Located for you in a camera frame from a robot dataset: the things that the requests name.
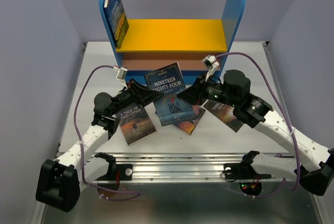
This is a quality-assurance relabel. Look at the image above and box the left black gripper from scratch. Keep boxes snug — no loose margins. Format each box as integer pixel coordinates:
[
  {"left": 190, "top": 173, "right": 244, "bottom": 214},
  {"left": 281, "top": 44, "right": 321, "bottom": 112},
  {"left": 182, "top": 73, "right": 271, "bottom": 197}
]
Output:
[{"left": 110, "top": 78, "right": 163, "bottom": 116}]

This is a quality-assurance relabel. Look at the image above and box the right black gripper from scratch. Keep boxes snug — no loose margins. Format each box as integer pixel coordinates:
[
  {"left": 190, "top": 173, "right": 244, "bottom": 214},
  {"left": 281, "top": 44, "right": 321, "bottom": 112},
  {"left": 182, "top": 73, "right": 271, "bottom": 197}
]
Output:
[{"left": 176, "top": 73, "right": 238, "bottom": 108}]

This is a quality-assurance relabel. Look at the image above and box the Nineteen Eighty-Four book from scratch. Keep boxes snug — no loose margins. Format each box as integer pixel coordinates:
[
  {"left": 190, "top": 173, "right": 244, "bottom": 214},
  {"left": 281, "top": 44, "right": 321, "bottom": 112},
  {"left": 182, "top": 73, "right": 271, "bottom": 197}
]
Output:
[{"left": 144, "top": 63, "right": 195, "bottom": 126}]

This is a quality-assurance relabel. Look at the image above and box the Jane Eyre book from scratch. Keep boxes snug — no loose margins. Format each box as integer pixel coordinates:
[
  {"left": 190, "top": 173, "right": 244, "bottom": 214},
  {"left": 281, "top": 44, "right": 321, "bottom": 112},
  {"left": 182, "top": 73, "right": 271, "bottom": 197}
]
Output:
[{"left": 173, "top": 105, "right": 206, "bottom": 135}]

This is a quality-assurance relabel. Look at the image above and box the Animal Farm book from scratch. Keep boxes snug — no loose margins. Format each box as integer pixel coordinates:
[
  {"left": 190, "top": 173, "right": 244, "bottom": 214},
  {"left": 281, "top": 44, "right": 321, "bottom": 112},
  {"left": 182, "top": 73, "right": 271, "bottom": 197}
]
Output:
[{"left": 103, "top": 0, "right": 129, "bottom": 49}]

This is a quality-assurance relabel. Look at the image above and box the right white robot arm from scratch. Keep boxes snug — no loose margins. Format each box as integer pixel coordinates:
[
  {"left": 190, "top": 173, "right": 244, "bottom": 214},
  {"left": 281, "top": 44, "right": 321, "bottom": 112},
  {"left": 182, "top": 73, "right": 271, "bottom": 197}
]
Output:
[{"left": 177, "top": 70, "right": 333, "bottom": 196}]

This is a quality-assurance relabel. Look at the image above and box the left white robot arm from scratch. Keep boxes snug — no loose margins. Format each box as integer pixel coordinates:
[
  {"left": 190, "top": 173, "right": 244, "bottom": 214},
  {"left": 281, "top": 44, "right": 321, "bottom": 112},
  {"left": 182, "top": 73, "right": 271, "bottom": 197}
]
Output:
[{"left": 35, "top": 79, "right": 163, "bottom": 213}]

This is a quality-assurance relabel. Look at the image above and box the A Tale of Two Cities book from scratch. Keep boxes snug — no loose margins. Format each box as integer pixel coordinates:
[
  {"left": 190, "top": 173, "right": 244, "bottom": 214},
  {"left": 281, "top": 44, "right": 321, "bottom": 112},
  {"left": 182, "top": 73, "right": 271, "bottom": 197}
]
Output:
[{"left": 115, "top": 103, "right": 156, "bottom": 145}]

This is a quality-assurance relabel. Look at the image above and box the Three Days to See book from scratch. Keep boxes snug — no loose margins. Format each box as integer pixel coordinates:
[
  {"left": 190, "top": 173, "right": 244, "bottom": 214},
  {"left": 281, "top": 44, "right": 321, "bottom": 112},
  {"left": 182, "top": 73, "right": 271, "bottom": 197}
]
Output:
[{"left": 204, "top": 100, "right": 243, "bottom": 132}]

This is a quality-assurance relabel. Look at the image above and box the blue yellow wooden bookshelf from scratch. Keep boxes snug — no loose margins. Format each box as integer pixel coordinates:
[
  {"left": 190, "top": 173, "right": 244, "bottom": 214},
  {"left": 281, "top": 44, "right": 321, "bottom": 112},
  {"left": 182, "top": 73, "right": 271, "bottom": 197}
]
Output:
[{"left": 98, "top": 0, "right": 246, "bottom": 83}]

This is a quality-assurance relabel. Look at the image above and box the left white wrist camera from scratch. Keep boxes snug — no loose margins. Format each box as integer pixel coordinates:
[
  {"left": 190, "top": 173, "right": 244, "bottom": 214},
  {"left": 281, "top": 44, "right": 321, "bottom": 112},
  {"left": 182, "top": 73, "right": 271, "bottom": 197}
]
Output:
[{"left": 113, "top": 65, "right": 128, "bottom": 87}]

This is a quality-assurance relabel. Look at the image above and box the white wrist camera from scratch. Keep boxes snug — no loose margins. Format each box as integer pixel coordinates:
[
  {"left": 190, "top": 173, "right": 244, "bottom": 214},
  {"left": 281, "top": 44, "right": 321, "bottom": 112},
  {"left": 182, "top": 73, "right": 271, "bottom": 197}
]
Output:
[
  {"left": 202, "top": 55, "right": 219, "bottom": 81},
  {"left": 113, "top": 65, "right": 128, "bottom": 87}
]

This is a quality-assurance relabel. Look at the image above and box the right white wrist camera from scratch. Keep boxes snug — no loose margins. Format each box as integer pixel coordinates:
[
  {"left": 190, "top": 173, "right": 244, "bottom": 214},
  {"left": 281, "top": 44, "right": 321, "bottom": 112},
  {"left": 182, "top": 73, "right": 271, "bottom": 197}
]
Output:
[{"left": 202, "top": 55, "right": 219, "bottom": 81}]

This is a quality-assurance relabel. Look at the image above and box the aluminium mounting rail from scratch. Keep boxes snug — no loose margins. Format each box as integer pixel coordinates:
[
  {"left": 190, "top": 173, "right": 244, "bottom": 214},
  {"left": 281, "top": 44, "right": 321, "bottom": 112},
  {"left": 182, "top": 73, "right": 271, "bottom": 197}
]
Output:
[{"left": 56, "top": 152, "right": 298, "bottom": 184}]

